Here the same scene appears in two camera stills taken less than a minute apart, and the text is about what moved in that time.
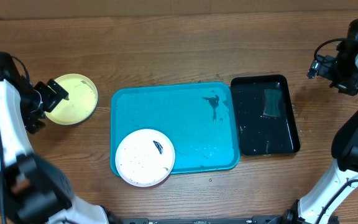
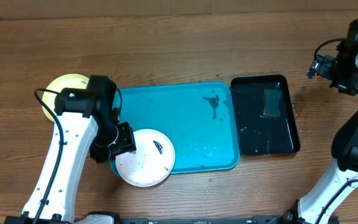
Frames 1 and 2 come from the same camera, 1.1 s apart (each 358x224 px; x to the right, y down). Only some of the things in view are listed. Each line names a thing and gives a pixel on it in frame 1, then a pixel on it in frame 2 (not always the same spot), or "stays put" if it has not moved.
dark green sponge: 272,104 stays put
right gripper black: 323,73 stays put
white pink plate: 145,157 stays put
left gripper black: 54,94 -> 127,142
